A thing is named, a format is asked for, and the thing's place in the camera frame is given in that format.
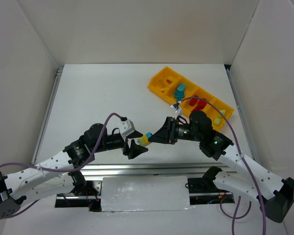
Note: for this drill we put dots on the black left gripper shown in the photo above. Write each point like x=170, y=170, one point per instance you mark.
x=125, y=144

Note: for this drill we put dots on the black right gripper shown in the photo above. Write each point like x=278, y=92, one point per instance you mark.
x=173, y=130

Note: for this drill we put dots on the lime blue orange lego stack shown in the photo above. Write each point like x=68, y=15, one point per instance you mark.
x=143, y=141

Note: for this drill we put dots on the red rectangular lego brick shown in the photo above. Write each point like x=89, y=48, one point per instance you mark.
x=193, y=101

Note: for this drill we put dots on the blue rectangular lego brick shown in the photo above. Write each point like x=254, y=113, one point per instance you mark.
x=179, y=94

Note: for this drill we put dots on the red flower lego brick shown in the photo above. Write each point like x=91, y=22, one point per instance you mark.
x=200, y=105

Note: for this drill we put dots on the blue frog lego brick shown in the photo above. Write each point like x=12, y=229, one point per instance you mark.
x=181, y=87

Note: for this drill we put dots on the lime green lego brick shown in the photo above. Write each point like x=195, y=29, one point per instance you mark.
x=222, y=112

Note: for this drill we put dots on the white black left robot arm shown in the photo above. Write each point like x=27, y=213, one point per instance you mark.
x=61, y=173

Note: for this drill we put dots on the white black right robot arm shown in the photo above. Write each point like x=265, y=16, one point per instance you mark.
x=259, y=184

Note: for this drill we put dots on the yellow sorting tray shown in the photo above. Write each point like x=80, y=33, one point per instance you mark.
x=213, y=104

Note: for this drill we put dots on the white foil cover panel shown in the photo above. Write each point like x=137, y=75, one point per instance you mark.
x=139, y=194

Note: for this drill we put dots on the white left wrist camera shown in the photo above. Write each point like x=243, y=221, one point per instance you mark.
x=126, y=127

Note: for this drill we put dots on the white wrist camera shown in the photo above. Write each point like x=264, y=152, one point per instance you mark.
x=126, y=127
x=177, y=109

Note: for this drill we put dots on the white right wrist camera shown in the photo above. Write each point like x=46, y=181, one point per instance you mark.
x=177, y=109

